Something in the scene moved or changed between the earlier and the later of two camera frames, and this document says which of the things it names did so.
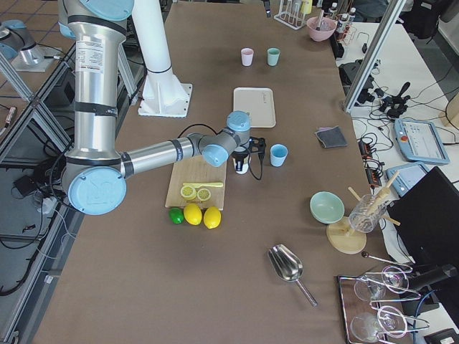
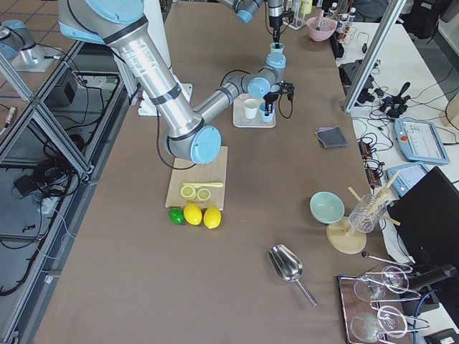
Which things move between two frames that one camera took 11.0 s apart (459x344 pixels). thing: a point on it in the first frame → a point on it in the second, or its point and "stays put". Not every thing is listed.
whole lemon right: (211, 217) stays put
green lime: (177, 215) stays put
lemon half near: (188, 193) stays put
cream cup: (242, 164) → (251, 106)
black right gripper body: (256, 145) → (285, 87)
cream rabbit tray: (259, 102) stays put
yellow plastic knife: (214, 184) stays put
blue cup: (277, 153) → (262, 109)
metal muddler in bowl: (318, 28) stays put
